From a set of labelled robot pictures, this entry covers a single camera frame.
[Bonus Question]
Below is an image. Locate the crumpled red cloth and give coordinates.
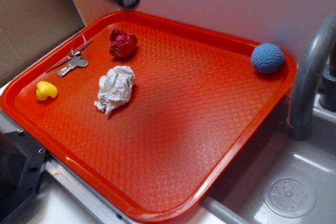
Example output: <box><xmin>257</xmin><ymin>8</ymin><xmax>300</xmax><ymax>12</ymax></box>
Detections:
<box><xmin>109</xmin><ymin>29</ymin><xmax>138</xmax><ymax>58</ymax></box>

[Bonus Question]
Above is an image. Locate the silver key large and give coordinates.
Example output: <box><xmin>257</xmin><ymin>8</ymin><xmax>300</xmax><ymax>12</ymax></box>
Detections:
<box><xmin>56</xmin><ymin>56</ymin><xmax>88</xmax><ymax>77</ymax></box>

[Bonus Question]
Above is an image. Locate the brown cardboard panel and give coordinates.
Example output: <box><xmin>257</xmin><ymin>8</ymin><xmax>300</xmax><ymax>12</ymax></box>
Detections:
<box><xmin>1</xmin><ymin>0</ymin><xmax>84</xmax><ymax>86</ymax></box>

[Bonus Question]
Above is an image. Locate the crumpled white paper towel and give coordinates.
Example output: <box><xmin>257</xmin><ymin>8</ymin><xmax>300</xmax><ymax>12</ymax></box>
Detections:
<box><xmin>94</xmin><ymin>66</ymin><xmax>135</xmax><ymax>115</ymax></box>

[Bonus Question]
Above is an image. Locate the red plastic tray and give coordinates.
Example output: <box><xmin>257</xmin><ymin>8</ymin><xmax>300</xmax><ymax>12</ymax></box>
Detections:
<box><xmin>1</xmin><ymin>11</ymin><xmax>297</xmax><ymax>223</ymax></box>

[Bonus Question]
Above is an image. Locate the yellow rubber duck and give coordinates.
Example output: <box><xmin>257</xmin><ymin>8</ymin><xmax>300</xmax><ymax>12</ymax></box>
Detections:
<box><xmin>35</xmin><ymin>81</ymin><xmax>58</xmax><ymax>101</ymax></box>

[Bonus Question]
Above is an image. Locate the blue dimpled ball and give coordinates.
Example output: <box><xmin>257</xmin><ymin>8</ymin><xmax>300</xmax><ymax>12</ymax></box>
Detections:
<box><xmin>251</xmin><ymin>43</ymin><xmax>285</xmax><ymax>74</ymax></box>

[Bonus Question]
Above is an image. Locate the grey toy faucet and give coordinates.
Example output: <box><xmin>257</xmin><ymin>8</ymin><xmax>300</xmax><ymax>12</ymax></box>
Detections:
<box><xmin>287</xmin><ymin>14</ymin><xmax>335</xmax><ymax>141</ymax></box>

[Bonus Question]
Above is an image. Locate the dark faucet knob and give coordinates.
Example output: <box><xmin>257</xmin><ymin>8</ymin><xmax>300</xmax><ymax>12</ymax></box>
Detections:
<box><xmin>319</xmin><ymin>64</ymin><xmax>335</xmax><ymax>112</ymax></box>

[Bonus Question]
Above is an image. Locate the grey plastic sink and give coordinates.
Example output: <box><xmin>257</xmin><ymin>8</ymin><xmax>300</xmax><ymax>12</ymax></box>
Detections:
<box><xmin>201</xmin><ymin>100</ymin><xmax>335</xmax><ymax>223</ymax></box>

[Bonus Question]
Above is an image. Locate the sink drain strainer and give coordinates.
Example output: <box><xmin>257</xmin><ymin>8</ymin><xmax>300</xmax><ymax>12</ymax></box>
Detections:
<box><xmin>262</xmin><ymin>173</ymin><xmax>317</xmax><ymax>218</ymax></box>

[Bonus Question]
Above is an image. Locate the metal key ring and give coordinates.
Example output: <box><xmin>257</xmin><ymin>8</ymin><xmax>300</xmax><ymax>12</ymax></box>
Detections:
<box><xmin>70</xmin><ymin>33</ymin><xmax>87</xmax><ymax>56</ymax></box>

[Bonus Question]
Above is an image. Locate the black metal bracket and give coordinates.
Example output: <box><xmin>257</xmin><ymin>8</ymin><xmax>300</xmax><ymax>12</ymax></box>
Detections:
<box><xmin>1</xmin><ymin>131</ymin><xmax>48</xmax><ymax>223</ymax></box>

